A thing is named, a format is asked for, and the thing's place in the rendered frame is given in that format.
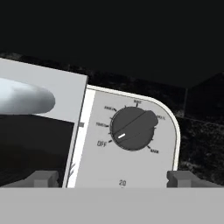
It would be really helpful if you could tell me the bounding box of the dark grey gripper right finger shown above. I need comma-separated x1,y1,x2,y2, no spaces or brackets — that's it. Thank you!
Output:
166,170,224,189

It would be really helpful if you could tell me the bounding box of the grey toaster oven door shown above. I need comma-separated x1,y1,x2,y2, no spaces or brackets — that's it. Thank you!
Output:
0,57,89,189

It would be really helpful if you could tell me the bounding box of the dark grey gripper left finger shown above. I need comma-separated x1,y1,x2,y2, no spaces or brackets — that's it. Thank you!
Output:
3,170,60,189

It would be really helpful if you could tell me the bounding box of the dark grey toaster oven knob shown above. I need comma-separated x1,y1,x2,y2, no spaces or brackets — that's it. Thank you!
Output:
110,106,159,151

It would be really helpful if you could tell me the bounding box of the silver toaster oven door handle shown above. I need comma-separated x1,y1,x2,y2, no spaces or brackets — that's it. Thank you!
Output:
0,77,56,116

